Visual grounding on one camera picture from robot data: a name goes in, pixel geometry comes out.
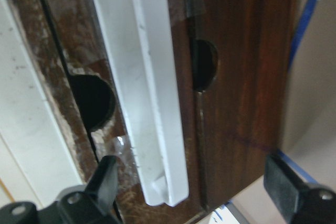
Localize white drawer handle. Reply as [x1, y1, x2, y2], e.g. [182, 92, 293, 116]
[93, 0, 189, 207]

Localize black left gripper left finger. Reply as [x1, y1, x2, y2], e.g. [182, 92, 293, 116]
[57, 156, 118, 223]

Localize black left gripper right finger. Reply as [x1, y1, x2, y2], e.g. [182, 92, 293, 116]
[264, 154, 335, 223]

